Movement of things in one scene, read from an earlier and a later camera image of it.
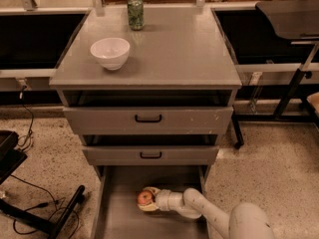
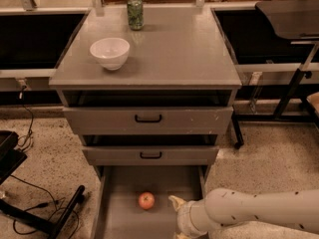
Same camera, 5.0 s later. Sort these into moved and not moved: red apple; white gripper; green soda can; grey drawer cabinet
Moved: white gripper
Not moved: red apple; grey drawer cabinet; green soda can
